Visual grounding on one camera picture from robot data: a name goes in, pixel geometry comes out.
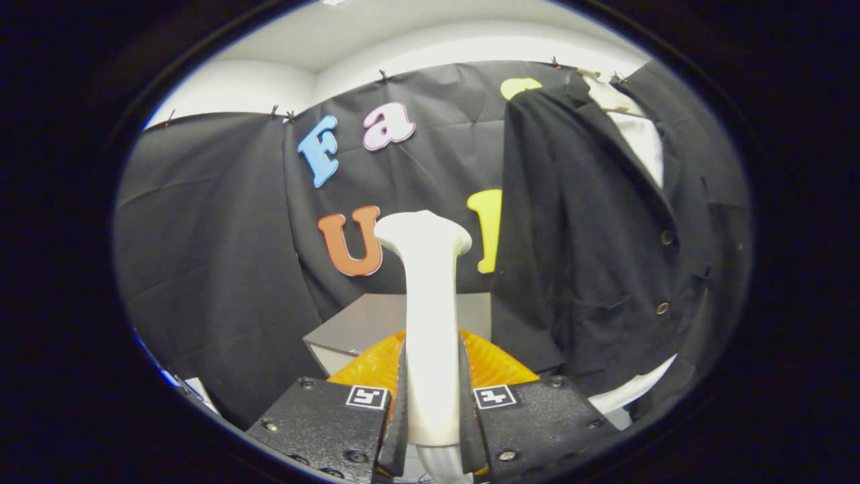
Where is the white garment steamer with hose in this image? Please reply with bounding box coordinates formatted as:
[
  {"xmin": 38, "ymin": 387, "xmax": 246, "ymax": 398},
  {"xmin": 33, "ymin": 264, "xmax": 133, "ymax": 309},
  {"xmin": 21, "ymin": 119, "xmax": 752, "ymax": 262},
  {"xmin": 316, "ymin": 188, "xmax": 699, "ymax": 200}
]
[{"xmin": 374, "ymin": 210, "xmax": 473, "ymax": 483}]

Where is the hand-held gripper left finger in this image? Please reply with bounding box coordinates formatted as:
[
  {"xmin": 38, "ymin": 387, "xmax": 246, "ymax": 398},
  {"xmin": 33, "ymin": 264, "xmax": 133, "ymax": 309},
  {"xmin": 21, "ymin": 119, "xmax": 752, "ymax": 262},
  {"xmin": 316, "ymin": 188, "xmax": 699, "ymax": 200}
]
[{"xmin": 245, "ymin": 329, "xmax": 409, "ymax": 483}]

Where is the black backdrop cloth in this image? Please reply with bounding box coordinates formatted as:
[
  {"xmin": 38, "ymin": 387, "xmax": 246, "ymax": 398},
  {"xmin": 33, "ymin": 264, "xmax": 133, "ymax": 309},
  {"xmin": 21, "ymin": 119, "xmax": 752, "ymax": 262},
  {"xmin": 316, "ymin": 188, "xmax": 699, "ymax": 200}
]
[{"xmin": 113, "ymin": 59, "xmax": 753, "ymax": 431}]

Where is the black button jacket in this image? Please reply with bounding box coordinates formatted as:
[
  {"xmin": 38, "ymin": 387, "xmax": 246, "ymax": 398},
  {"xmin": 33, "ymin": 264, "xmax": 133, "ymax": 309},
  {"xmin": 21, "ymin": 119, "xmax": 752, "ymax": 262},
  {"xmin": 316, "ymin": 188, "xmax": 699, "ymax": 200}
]
[{"xmin": 490, "ymin": 67, "xmax": 746, "ymax": 404}]

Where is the beige cabinet with grey top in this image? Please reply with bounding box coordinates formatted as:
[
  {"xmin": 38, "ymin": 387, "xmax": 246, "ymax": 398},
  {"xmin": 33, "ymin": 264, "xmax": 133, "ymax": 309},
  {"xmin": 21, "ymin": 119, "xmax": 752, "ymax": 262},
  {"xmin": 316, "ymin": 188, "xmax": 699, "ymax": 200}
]
[{"xmin": 302, "ymin": 292, "xmax": 492, "ymax": 377}]

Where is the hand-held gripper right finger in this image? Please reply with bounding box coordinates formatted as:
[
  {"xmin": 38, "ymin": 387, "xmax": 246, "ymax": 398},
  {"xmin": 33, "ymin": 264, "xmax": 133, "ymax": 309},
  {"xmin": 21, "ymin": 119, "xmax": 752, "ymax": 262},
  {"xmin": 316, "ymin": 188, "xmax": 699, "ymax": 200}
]
[{"xmin": 458, "ymin": 329, "xmax": 619, "ymax": 478}]

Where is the white mannequin on stand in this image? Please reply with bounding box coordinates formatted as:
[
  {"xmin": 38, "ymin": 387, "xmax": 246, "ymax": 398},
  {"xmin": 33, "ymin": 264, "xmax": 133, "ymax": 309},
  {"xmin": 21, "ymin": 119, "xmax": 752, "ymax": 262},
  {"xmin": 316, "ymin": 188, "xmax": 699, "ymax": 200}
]
[{"xmin": 579, "ymin": 67, "xmax": 679, "ymax": 415}]

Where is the white panel with blue edge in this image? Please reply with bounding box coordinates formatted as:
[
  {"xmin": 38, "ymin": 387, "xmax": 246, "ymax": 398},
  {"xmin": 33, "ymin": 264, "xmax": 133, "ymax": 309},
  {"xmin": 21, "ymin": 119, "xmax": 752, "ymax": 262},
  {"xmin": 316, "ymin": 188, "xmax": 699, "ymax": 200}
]
[{"xmin": 134, "ymin": 329, "xmax": 222, "ymax": 417}]

